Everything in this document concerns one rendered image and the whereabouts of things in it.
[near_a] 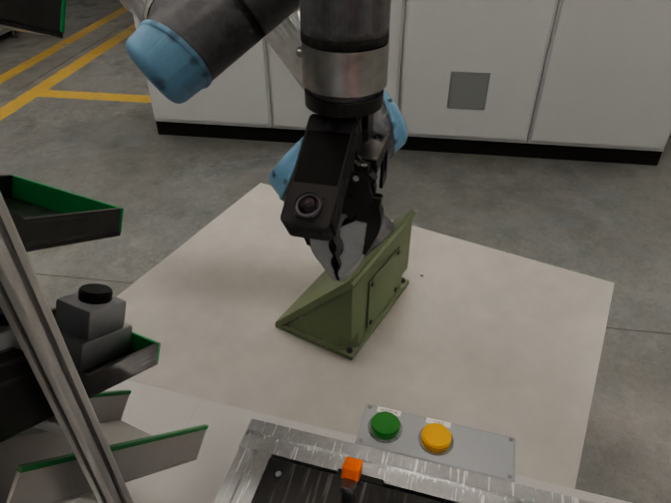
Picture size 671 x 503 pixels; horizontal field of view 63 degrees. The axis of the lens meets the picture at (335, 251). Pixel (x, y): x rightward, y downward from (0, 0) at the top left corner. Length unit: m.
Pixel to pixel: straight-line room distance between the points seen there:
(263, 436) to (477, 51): 2.85
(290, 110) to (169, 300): 2.53
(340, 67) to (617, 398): 1.95
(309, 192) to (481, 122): 3.09
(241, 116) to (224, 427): 2.91
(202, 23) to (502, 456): 0.63
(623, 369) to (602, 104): 1.75
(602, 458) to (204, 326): 1.44
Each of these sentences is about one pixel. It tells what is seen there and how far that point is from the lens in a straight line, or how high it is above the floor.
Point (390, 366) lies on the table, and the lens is 1.00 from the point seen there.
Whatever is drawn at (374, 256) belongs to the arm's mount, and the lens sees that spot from 0.94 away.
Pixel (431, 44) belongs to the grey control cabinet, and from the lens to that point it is 3.35.
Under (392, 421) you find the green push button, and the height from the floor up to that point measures 0.97.
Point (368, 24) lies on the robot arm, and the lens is 0.46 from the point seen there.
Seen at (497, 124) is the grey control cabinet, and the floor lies 0.22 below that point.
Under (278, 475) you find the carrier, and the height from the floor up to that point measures 0.97.
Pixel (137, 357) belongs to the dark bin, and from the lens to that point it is 0.56.
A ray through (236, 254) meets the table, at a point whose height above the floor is 0.86.
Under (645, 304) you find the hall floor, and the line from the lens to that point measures 2.73.
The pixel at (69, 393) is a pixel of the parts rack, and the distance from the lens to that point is 0.47.
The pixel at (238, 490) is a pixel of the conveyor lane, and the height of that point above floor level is 0.95.
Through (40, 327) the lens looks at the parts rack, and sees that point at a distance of 0.42.
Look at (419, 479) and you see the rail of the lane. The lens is 0.76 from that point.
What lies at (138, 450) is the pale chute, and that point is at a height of 1.10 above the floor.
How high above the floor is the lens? 1.61
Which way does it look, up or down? 37 degrees down
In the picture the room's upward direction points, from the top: straight up
